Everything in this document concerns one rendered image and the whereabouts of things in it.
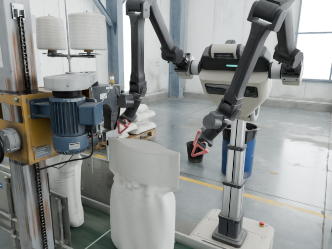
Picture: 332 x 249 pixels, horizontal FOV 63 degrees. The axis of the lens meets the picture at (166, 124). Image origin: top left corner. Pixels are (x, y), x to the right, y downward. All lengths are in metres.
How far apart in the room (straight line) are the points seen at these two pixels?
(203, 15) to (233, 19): 1.09
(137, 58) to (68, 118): 0.42
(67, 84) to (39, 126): 0.29
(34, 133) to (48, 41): 0.45
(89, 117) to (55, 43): 0.46
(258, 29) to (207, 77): 0.63
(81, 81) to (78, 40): 0.19
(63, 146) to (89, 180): 1.11
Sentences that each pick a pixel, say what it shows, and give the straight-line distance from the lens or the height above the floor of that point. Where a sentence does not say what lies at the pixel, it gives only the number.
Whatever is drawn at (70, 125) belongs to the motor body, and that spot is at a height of 1.22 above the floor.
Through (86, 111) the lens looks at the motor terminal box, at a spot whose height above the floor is 1.28.
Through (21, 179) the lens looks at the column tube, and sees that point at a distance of 1.46.
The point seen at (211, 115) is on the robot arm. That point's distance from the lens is 1.07.
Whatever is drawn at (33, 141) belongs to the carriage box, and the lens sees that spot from 1.35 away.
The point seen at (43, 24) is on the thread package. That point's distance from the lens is 1.50.
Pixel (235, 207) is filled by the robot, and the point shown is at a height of 0.53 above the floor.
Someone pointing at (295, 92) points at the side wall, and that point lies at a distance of 9.21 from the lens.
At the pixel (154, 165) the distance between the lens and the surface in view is 1.40.
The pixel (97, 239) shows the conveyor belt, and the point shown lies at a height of 0.38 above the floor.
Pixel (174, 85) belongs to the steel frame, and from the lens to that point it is 10.21.
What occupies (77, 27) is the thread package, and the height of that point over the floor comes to 1.62.
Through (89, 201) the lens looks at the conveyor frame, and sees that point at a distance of 2.27.
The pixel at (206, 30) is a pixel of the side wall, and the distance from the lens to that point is 9.94.
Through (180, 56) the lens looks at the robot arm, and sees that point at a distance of 1.54.
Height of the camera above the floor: 1.51
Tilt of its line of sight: 14 degrees down
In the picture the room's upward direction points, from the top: 1 degrees clockwise
